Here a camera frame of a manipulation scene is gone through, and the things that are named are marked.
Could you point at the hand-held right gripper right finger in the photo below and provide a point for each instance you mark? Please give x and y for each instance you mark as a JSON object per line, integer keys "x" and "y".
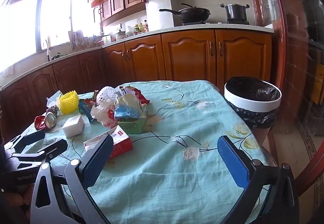
{"x": 232, "y": 160}

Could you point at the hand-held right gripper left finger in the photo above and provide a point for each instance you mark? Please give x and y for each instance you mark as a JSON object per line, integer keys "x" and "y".
{"x": 99, "y": 160}

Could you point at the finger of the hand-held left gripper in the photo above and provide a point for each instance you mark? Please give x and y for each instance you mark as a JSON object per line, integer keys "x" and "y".
{"x": 30, "y": 137}
{"x": 54, "y": 147}

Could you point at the white trash can black bag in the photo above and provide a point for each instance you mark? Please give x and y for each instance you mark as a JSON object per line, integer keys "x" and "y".
{"x": 243, "y": 103}

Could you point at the person's left hand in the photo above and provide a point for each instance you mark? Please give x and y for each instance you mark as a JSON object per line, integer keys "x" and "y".
{"x": 12, "y": 200}

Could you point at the crushed red can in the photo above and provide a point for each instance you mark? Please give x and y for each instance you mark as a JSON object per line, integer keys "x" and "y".
{"x": 40, "y": 123}

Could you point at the white foam block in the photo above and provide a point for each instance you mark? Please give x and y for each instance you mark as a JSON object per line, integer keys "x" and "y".
{"x": 73, "y": 126}

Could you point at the red and white carton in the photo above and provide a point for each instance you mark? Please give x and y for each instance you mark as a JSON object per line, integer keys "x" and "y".
{"x": 121, "y": 143}

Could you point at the crumpled white tissue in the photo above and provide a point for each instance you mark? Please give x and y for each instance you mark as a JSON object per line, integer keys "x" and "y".
{"x": 53, "y": 98}

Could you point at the white plastic bag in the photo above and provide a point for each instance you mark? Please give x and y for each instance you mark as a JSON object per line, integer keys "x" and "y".
{"x": 101, "y": 115}

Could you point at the yellow foam fruit net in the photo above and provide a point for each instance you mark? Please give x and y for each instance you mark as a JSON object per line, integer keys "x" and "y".
{"x": 68, "y": 102}

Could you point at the green tissue box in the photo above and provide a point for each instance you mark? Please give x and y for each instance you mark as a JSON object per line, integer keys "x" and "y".
{"x": 131, "y": 126}

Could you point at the green foil wrapper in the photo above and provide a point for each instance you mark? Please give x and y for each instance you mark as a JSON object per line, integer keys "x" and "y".
{"x": 84, "y": 108}

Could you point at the blue foil wrapper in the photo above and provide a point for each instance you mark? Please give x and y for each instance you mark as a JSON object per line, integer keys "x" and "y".
{"x": 126, "y": 112}

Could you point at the white foam fruit net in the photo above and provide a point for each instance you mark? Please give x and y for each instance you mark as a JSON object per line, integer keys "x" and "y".
{"x": 106, "y": 94}

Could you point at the teal floral tablecloth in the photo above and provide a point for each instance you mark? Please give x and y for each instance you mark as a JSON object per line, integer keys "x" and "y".
{"x": 164, "y": 175}

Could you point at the silver foil wrapper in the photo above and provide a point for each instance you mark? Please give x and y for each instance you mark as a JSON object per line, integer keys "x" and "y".
{"x": 129, "y": 99}

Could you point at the red snack packet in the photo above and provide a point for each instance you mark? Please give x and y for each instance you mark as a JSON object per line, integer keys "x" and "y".
{"x": 138, "y": 94}

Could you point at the white faucet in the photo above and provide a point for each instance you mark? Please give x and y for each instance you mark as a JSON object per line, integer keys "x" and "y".
{"x": 47, "y": 51}

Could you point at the kitchen utensil rack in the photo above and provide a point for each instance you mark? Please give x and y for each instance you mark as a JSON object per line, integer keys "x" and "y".
{"x": 76, "y": 39}

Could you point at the wooden lower kitchen cabinets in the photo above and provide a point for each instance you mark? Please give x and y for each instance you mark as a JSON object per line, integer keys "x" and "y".
{"x": 189, "y": 56}

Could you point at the yellow box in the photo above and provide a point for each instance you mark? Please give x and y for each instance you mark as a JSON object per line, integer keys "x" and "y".
{"x": 319, "y": 82}

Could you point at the white container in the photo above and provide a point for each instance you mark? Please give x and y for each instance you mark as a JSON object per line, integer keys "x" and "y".
{"x": 106, "y": 39}

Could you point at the kitchen window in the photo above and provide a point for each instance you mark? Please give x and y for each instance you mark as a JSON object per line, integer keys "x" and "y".
{"x": 55, "y": 16}

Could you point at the white kitchen countertop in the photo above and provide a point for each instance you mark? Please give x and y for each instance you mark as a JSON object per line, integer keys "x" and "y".
{"x": 202, "y": 27}

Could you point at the green condiment bottle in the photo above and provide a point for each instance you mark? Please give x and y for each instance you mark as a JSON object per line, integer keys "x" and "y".
{"x": 136, "y": 29}

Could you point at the yellow condiment bottle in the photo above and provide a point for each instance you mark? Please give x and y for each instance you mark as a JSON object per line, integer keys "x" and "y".
{"x": 141, "y": 27}

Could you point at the black gas stove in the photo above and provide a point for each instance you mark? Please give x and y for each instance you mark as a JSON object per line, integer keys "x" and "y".
{"x": 192, "y": 22}

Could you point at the black cooking pot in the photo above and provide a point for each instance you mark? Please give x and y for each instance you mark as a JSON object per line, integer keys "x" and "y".
{"x": 235, "y": 12}

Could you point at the black wok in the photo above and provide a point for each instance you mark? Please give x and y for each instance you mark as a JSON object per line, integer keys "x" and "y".
{"x": 195, "y": 13}

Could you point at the glass door panel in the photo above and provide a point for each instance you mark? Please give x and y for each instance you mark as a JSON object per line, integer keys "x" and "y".
{"x": 311, "y": 23}

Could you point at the wooden door frame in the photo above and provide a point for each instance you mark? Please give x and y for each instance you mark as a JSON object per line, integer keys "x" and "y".
{"x": 281, "y": 49}

